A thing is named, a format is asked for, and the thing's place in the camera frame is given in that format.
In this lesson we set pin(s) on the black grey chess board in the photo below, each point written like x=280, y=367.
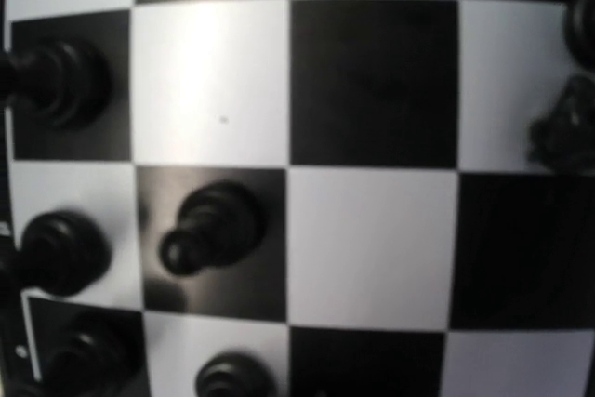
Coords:
x=411, y=249

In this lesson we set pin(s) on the black chess piece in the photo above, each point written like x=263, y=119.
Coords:
x=62, y=83
x=61, y=252
x=95, y=356
x=217, y=226
x=562, y=140
x=234, y=374
x=578, y=28

